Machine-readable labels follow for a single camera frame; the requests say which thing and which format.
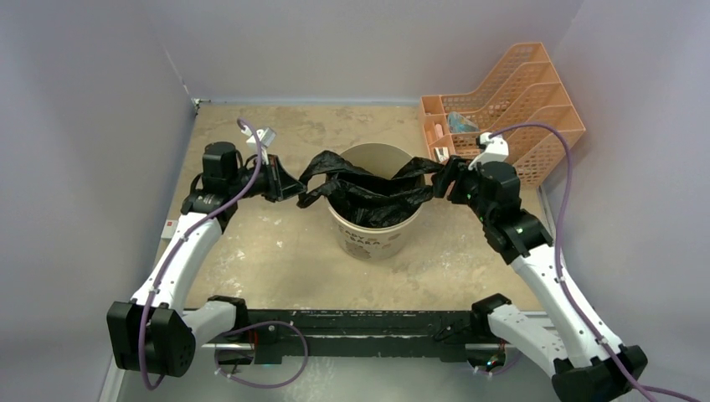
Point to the white small box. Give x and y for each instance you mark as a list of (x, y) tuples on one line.
[(169, 229)]

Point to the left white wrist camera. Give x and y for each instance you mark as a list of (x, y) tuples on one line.
[(260, 146)]

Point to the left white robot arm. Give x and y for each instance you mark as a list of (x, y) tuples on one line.
[(152, 333)]

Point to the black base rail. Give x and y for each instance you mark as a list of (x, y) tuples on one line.
[(450, 336)]

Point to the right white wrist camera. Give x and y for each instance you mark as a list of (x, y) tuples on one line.
[(493, 149)]

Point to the white stapler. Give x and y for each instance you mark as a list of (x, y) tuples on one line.
[(441, 154)]

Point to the black plastic trash bag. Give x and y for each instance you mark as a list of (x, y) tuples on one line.
[(365, 199)]

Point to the pink small item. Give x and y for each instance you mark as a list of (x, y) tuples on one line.
[(439, 132)]

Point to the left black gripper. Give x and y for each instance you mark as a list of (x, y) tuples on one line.
[(280, 185)]

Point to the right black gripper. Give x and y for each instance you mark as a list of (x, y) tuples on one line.
[(457, 170)]

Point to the teal packet in organizer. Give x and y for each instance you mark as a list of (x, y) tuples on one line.
[(459, 123)]

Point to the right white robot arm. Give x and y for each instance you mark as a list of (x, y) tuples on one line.
[(583, 357)]

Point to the beige round trash bin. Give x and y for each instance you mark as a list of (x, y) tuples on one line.
[(374, 244)]

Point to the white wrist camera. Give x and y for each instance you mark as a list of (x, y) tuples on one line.
[(260, 146), (493, 149)]

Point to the orange plastic file organizer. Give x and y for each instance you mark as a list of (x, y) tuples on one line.
[(520, 95)]

